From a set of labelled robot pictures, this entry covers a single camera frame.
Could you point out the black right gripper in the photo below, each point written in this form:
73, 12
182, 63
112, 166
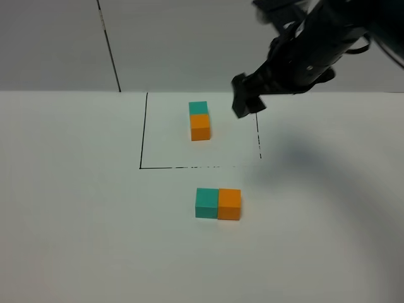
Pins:
308, 45

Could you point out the template teal cube block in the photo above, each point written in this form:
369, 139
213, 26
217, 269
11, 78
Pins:
198, 108

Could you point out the template orange cube block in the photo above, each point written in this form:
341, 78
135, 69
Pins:
200, 127

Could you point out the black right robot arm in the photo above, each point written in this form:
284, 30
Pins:
383, 21

